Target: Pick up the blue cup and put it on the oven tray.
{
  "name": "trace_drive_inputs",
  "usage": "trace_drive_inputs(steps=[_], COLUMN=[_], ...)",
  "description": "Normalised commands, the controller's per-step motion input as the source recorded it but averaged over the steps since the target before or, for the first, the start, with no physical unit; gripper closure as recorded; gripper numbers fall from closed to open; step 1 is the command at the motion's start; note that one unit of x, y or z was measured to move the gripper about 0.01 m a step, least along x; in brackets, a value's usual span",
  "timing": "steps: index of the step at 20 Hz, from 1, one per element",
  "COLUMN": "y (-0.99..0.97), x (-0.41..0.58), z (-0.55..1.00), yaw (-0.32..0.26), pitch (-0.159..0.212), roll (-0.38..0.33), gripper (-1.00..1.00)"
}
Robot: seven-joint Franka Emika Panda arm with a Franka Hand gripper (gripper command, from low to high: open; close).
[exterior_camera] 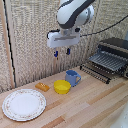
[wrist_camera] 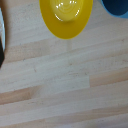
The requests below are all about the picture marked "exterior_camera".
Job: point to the black appliance box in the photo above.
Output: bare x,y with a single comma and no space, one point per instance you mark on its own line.
115,45

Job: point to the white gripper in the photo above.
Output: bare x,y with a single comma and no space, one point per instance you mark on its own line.
63,39

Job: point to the orange bread piece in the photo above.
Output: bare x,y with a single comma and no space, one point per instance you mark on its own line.
42,87

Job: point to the yellow plastic bowl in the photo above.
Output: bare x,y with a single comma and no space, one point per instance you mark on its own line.
62,87

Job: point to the white plate with patterned rim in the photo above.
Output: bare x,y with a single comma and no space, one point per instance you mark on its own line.
24,104

